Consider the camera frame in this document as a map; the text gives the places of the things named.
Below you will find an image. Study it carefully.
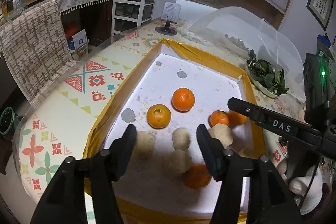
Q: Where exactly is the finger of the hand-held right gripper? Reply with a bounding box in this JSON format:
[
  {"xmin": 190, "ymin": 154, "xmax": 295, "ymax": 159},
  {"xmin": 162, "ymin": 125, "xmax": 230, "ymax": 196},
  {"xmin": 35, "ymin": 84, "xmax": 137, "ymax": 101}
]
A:
[{"xmin": 228, "ymin": 97, "xmax": 322, "ymax": 147}]

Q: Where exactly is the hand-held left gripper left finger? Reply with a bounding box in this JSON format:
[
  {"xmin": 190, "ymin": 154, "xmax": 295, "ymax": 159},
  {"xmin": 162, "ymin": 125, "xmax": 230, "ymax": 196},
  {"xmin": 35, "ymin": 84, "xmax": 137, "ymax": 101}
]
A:
[{"xmin": 30, "ymin": 125, "xmax": 137, "ymax": 224}]

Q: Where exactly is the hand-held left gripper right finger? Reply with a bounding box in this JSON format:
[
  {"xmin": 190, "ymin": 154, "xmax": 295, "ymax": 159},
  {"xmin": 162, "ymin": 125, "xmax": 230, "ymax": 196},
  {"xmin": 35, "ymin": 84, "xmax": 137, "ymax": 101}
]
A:
[{"xmin": 197, "ymin": 124, "xmax": 302, "ymax": 224}]

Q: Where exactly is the small orange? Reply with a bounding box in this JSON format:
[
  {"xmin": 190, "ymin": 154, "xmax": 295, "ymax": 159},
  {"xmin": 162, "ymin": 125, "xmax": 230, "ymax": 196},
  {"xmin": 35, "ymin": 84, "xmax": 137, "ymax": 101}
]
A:
[
  {"xmin": 228, "ymin": 110, "xmax": 248, "ymax": 126},
  {"xmin": 209, "ymin": 110, "xmax": 230, "ymax": 127}
]

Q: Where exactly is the long banana piece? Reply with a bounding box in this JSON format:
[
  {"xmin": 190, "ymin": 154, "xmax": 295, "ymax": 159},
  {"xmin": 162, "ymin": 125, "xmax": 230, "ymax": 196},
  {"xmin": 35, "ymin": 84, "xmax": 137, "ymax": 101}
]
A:
[{"xmin": 209, "ymin": 125, "xmax": 234, "ymax": 147}]

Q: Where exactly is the medium orange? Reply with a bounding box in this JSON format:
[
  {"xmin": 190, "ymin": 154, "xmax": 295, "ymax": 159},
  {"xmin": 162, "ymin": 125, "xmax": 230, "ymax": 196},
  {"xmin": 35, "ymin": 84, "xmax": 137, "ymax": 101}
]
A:
[
  {"xmin": 146, "ymin": 104, "xmax": 172, "ymax": 129},
  {"xmin": 183, "ymin": 164, "xmax": 212, "ymax": 190}
]

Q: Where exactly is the thin banana piece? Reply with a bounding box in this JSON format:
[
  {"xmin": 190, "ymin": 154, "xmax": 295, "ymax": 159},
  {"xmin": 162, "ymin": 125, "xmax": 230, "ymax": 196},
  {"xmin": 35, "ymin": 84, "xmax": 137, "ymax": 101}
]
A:
[{"xmin": 172, "ymin": 127, "xmax": 191, "ymax": 149}]

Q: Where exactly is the yellow-taped white foam box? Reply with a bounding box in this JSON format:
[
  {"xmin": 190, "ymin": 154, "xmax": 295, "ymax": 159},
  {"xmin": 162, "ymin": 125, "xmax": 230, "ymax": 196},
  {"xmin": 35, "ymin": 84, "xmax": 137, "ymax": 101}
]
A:
[{"xmin": 83, "ymin": 39, "xmax": 265, "ymax": 220}]

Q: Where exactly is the large orange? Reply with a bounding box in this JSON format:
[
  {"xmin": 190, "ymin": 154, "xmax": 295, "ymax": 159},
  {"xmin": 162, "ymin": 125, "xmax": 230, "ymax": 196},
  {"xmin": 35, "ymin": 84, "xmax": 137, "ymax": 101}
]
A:
[{"xmin": 172, "ymin": 88, "xmax": 195, "ymax": 112}]

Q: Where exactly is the person's right hand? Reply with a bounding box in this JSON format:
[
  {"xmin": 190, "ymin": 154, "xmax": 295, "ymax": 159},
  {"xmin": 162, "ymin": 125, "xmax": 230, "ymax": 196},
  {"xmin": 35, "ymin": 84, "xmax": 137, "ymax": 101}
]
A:
[{"xmin": 277, "ymin": 161, "xmax": 323, "ymax": 214}]

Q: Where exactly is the pale round plate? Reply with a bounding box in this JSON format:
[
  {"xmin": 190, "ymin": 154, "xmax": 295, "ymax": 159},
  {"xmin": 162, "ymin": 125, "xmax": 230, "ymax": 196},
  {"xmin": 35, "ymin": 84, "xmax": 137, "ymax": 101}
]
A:
[{"xmin": 245, "ymin": 67, "xmax": 288, "ymax": 97}]

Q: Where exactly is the plate of spinach leaves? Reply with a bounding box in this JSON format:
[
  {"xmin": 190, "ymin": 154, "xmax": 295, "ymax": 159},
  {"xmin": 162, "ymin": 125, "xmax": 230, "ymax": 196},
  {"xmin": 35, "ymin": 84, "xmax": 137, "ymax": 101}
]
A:
[{"xmin": 247, "ymin": 49, "xmax": 289, "ymax": 95}]

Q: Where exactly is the patterned tablecloth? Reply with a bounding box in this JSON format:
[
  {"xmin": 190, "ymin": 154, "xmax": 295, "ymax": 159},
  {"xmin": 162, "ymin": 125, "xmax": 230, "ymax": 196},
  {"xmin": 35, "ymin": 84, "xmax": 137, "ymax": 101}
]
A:
[{"xmin": 14, "ymin": 18, "xmax": 315, "ymax": 224}]

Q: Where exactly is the white mesh food cover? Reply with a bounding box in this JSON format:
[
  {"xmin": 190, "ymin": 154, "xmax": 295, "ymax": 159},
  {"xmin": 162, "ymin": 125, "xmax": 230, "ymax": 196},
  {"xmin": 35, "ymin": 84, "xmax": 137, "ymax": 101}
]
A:
[{"xmin": 181, "ymin": 6, "xmax": 306, "ymax": 102}]

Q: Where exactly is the blue and white carton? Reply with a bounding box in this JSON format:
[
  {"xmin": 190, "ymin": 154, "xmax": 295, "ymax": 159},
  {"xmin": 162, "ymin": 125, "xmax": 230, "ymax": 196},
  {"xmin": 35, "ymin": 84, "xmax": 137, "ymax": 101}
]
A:
[{"xmin": 67, "ymin": 29, "xmax": 88, "ymax": 50}]

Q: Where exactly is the green round object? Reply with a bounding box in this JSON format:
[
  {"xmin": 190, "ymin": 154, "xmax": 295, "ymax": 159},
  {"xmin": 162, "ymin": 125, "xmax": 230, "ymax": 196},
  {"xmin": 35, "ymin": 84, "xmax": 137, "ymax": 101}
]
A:
[{"xmin": 0, "ymin": 106, "xmax": 16, "ymax": 135}]

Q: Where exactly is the clear phone stand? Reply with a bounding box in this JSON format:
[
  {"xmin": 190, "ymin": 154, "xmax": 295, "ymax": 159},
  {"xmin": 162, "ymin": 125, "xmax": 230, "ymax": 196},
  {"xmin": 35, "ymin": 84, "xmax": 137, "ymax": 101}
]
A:
[{"xmin": 155, "ymin": 1, "xmax": 181, "ymax": 36}]

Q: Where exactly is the chair with woven cover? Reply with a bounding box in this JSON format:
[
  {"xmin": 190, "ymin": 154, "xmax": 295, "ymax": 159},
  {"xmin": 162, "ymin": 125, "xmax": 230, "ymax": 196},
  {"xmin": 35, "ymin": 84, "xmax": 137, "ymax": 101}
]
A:
[{"xmin": 0, "ymin": 0, "xmax": 79, "ymax": 109}]

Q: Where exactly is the framed wall picture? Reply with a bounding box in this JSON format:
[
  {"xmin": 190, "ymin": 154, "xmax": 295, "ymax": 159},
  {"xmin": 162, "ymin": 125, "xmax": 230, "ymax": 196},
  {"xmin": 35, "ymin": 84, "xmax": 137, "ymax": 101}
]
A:
[{"xmin": 306, "ymin": 0, "xmax": 335, "ymax": 31}]

